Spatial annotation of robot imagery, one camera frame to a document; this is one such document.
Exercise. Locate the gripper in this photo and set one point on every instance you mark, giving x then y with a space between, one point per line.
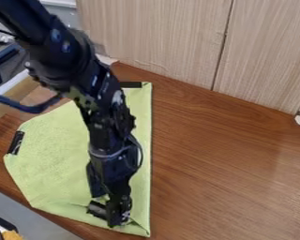
113 168

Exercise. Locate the green cloth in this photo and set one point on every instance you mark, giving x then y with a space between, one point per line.
52 156

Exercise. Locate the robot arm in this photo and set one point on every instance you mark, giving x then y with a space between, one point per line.
60 53

